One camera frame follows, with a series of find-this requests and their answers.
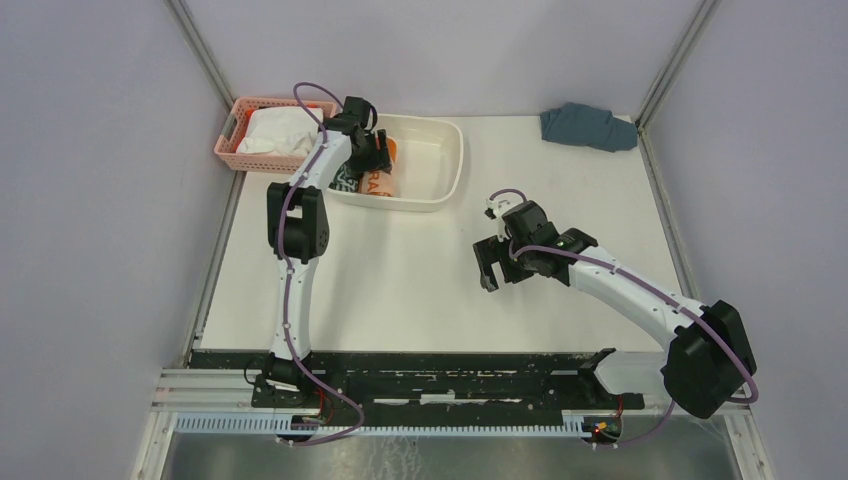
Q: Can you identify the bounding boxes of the pink plastic basket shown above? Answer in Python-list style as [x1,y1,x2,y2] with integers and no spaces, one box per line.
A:
[214,97,338,173]

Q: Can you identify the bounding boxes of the aluminium frame post right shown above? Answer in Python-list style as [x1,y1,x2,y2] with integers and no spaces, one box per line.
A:
[634,0,723,175]

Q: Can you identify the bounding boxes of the aluminium frame post left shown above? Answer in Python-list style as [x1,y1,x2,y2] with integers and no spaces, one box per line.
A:
[164,0,235,111]

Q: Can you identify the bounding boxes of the orange and cream cloth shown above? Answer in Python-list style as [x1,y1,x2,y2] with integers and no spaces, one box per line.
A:
[358,137,397,197]

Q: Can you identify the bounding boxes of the aluminium frame post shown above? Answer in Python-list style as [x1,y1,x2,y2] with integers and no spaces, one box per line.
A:
[634,0,723,175]
[164,0,235,111]

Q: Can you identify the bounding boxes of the green white striped towel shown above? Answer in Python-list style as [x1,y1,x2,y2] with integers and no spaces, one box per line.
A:
[329,162,364,193]

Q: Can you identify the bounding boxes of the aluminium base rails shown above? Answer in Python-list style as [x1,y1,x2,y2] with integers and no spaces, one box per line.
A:
[153,369,750,416]

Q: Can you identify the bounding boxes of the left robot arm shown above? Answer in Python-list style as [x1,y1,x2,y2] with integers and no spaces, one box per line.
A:
[257,96,393,407]

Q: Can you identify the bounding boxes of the white plastic tub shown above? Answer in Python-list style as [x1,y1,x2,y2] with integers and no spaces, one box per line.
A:
[327,114,464,213]

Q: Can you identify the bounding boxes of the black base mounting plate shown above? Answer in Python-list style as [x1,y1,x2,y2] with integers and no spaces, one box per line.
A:
[188,351,645,428]

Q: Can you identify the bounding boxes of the white cloth in basket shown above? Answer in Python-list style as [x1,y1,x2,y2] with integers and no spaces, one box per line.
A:
[236,106,324,157]

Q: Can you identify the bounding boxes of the blue-grey folded cloth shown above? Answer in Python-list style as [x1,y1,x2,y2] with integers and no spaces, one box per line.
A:
[539,102,638,153]

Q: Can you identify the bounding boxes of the white slotted cable duct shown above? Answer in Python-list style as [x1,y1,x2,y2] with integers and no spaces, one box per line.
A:
[173,412,590,439]

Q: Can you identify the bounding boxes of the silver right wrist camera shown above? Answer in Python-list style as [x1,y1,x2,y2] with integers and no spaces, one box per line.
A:
[484,197,513,220]

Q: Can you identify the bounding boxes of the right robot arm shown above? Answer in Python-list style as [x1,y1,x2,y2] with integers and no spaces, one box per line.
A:
[473,190,759,419]

